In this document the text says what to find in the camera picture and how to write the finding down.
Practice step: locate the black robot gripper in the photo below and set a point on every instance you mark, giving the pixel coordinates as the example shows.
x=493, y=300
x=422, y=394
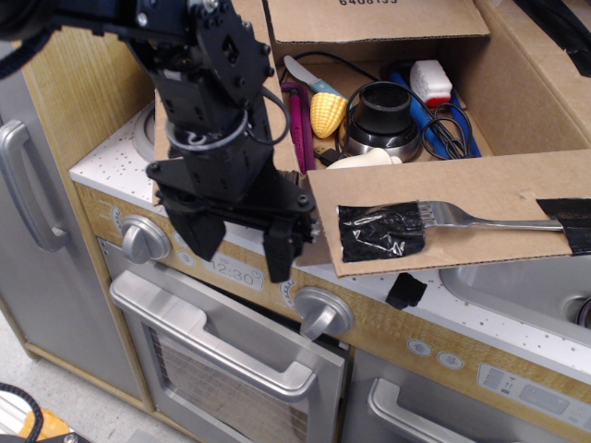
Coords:
x=238, y=183

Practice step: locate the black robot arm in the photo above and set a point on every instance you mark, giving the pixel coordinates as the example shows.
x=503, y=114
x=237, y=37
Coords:
x=210, y=72

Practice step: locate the oven clock display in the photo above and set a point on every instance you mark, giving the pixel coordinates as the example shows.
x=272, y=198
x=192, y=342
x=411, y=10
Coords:
x=235, y=270

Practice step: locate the left silver oven knob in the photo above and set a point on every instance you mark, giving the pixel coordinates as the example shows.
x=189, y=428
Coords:
x=143, y=240

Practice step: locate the silver oven knob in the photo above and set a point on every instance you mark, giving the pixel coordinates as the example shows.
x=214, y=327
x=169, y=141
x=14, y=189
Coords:
x=143, y=240
x=322, y=312

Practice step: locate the right silver oven knob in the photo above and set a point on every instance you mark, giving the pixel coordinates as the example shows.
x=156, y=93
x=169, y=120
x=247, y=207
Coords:
x=322, y=312

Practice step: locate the black USB plug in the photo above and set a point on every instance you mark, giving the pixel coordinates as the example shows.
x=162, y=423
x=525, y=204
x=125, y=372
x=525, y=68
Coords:
x=326, y=156

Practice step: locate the toy oven door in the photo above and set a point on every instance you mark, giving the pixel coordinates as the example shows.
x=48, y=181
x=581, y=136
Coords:
x=226, y=372

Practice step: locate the rear silver stove burner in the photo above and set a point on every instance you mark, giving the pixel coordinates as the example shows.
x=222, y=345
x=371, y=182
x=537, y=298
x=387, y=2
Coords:
x=144, y=133

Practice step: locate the black tape on fork tines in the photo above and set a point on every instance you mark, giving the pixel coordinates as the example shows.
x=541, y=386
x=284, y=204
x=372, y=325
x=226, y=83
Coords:
x=380, y=232

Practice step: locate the yellow toy corn cob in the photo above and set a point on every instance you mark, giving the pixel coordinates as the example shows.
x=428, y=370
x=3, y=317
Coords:
x=327, y=111

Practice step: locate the cream toy piece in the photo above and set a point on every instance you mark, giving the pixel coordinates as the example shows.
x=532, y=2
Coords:
x=374, y=157

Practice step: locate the black tape piece on counter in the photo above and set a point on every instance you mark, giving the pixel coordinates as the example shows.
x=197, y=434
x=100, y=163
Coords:
x=406, y=291

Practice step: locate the black silver 3D mouse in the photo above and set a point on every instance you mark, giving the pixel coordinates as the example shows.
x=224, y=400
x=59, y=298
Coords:
x=381, y=119

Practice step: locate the silver metal fork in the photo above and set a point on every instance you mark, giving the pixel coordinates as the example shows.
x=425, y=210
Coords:
x=439, y=214

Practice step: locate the grey toy fridge door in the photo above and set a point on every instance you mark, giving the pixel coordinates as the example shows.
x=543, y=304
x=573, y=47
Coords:
x=49, y=288

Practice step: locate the blue marker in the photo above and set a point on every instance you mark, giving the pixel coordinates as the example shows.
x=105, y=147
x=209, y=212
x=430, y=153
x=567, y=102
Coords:
x=445, y=132

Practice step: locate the toy dishwasher door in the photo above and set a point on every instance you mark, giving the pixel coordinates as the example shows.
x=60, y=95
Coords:
x=387, y=403

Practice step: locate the white red toy block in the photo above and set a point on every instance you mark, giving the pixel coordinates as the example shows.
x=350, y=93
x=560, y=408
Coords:
x=430, y=83

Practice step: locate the orange object on floor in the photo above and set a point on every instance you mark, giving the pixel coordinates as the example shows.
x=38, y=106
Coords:
x=52, y=426

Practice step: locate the silver toy sink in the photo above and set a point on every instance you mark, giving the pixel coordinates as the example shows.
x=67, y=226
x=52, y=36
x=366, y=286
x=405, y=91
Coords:
x=548, y=294

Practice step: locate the black tape top right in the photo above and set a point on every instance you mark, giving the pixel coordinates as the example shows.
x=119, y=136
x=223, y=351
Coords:
x=563, y=27

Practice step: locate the toy knife with teal handle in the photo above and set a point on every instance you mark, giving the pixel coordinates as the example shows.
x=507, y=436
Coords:
x=299, y=72

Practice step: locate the black tape on fork handle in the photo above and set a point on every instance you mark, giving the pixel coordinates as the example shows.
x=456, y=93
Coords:
x=573, y=214

